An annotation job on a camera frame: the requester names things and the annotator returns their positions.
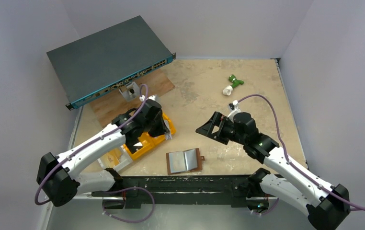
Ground grey network switch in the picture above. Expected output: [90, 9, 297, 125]
[46, 16, 176, 110]

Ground brown leather card holder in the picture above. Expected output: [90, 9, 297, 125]
[166, 148, 205, 175]

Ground green and white plastic fitting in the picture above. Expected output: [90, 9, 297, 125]
[222, 74, 244, 96]

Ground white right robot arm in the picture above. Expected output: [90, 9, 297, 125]
[196, 112, 351, 230]

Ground white bin with gold cards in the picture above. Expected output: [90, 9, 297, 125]
[98, 146, 133, 173]

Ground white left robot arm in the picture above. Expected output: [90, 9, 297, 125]
[34, 99, 171, 207]

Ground yellow bin with black cards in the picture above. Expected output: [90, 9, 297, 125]
[121, 133, 157, 161]

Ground grey metal bracket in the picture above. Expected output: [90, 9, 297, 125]
[118, 81, 140, 102]

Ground black metal base rail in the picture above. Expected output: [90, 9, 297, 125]
[91, 175, 274, 212]

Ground yellow bin with silver cards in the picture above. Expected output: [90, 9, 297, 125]
[151, 113, 176, 146]

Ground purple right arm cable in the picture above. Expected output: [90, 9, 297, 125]
[231, 93, 365, 217]

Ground plywood board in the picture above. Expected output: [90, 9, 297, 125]
[84, 69, 174, 127]

